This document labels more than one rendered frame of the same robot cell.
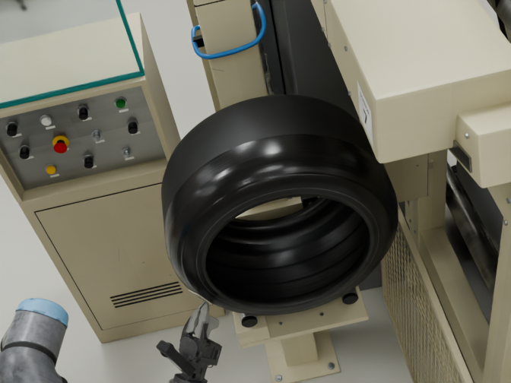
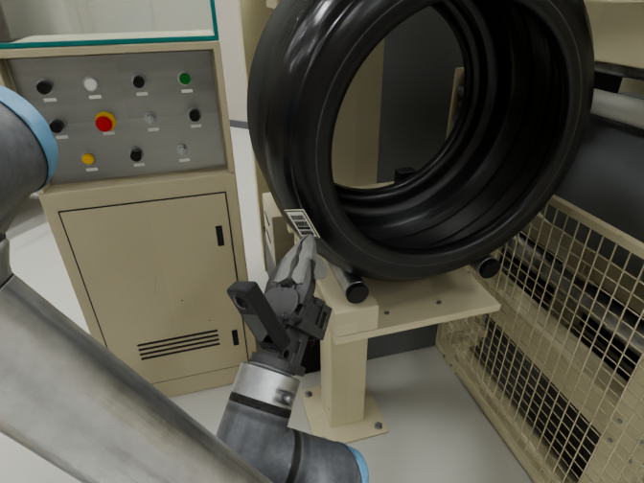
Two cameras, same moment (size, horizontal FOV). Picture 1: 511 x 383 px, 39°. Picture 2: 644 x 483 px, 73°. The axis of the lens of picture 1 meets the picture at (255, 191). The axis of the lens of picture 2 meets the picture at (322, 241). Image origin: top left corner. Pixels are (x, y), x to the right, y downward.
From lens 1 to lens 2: 1.29 m
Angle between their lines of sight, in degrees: 19
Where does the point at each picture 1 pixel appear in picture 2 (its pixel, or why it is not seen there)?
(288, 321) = (397, 310)
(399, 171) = not seen: hidden behind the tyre
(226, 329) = not seen: hidden behind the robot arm
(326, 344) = (369, 403)
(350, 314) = (477, 303)
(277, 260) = (378, 234)
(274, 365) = (316, 426)
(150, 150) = (209, 153)
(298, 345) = (347, 399)
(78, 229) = (111, 243)
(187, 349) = (278, 306)
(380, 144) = not seen: outside the picture
